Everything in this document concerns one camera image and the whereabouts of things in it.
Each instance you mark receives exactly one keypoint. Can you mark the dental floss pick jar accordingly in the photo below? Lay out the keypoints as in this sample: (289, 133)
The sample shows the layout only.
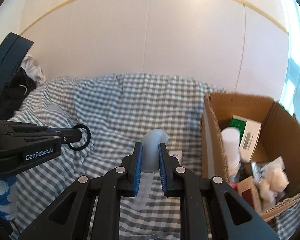
(231, 140)

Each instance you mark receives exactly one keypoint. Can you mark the black clothes pile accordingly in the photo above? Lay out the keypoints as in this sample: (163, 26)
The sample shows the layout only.
(15, 93)

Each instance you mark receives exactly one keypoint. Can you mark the white clothes pile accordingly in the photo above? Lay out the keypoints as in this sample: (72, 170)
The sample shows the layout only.
(32, 69)

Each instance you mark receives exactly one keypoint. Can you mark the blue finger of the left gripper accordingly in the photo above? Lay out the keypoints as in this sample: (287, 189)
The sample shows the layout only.
(67, 136)

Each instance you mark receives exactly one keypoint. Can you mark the white purple cream tube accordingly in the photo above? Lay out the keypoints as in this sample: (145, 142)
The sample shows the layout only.
(177, 154)

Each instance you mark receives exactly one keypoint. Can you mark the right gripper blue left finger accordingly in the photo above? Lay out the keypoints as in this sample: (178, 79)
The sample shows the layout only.
(89, 208)

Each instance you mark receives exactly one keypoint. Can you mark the white lace cloth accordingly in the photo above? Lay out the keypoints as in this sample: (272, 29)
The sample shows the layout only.
(272, 183)

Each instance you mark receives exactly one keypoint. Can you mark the blue striped curtain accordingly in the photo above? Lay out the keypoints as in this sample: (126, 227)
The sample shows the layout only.
(290, 97)

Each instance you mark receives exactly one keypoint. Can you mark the white green medicine box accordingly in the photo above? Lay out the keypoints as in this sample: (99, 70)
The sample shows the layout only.
(247, 134)

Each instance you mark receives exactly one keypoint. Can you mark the cardboard box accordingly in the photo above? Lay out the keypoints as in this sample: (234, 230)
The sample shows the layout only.
(279, 136)

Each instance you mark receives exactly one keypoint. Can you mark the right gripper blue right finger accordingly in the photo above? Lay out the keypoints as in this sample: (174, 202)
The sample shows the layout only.
(209, 208)

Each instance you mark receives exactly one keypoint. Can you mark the orange teal carton box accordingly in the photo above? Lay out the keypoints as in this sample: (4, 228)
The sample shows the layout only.
(248, 191)

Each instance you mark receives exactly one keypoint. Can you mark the grey checkered cloth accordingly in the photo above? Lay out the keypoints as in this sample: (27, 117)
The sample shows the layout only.
(119, 109)

